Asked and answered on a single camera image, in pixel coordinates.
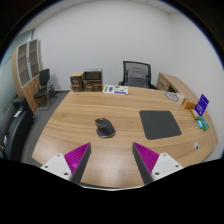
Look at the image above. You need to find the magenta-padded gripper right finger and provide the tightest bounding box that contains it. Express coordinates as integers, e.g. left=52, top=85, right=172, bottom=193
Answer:
left=131, top=142, right=184, bottom=185

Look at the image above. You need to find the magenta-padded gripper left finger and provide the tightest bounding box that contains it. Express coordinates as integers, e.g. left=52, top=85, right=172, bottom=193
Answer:
left=40, top=142, right=92, bottom=184

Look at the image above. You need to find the black computer mouse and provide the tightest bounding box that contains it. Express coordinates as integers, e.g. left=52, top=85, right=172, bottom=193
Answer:
left=94, top=117, right=116, bottom=139

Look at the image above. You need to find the dark grey mouse pad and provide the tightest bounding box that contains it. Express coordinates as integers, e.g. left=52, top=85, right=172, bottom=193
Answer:
left=138, top=110, right=183, bottom=141

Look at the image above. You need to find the black leather armchair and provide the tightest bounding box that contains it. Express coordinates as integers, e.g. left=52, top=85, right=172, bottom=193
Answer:
left=0, top=96, right=35, bottom=163

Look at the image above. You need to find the small tan box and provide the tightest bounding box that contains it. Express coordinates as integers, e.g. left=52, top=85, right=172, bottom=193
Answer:
left=189, top=109, right=201, bottom=121

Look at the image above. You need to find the orange brown box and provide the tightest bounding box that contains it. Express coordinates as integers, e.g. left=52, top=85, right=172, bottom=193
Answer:
left=181, top=97, right=197, bottom=111

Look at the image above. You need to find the round grey printed disc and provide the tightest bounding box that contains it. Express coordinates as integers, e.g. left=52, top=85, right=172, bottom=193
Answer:
left=164, top=91, right=184, bottom=103

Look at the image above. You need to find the purple standing card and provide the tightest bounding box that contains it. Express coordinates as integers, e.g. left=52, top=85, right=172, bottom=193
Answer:
left=194, top=93, right=210, bottom=117

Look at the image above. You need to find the wooden side desk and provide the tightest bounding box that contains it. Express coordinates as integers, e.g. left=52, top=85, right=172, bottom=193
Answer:
left=155, top=72, right=201, bottom=104

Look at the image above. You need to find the small brown cardboard box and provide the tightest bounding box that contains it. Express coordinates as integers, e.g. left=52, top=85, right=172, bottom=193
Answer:
left=69, top=72, right=85, bottom=93

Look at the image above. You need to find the black visitor chair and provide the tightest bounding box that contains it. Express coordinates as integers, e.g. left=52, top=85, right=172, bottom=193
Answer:
left=33, top=68, right=58, bottom=111

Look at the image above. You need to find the green purple printed sheet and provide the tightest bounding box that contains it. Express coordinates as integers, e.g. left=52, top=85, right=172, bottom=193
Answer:
left=102, top=84, right=129, bottom=96

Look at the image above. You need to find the black mesh office chair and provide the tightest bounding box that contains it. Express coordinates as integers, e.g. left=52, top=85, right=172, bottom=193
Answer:
left=118, top=60, right=158, bottom=90

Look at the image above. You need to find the wooden shelf cabinet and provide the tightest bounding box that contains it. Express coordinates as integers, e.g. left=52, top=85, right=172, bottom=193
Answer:
left=12, top=38, right=46, bottom=113

